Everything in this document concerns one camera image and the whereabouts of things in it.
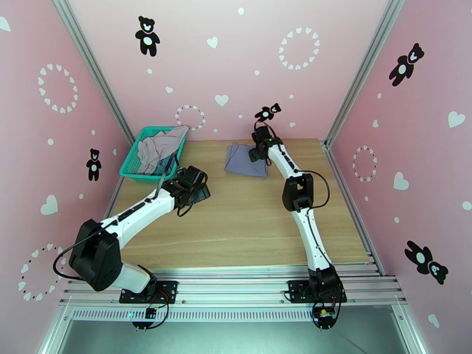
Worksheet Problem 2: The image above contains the mauve grey shirt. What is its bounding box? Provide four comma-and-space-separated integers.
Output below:
137, 124, 189, 176

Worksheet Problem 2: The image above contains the aluminium corner post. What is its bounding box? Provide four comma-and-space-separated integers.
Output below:
324, 0, 408, 148
50, 0, 135, 143

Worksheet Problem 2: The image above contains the blue ribbed shirt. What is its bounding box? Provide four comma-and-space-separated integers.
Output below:
156, 153, 179, 174

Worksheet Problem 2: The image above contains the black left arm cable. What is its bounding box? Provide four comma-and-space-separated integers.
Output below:
53, 153, 202, 281

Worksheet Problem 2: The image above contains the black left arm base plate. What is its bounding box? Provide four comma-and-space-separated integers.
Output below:
119, 280, 179, 304

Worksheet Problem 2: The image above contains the perforated metal cable duct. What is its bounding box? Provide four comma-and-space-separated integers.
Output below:
70, 306, 318, 323

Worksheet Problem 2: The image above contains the circuit board with yellow connector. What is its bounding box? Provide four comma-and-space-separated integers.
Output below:
313, 306, 338, 328

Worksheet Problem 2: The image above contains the aluminium front rail frame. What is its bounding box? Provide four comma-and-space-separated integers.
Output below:
58, 266, 408, 307

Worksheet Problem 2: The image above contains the teal plastic laundry basket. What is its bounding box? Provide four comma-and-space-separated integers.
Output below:
119, 126, 189, 183

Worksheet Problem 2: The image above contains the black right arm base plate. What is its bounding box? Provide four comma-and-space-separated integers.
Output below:
287, 280, 348, 304

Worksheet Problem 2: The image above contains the lavender blue shirt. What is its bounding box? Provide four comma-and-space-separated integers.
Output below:
224, 142, 269, 178

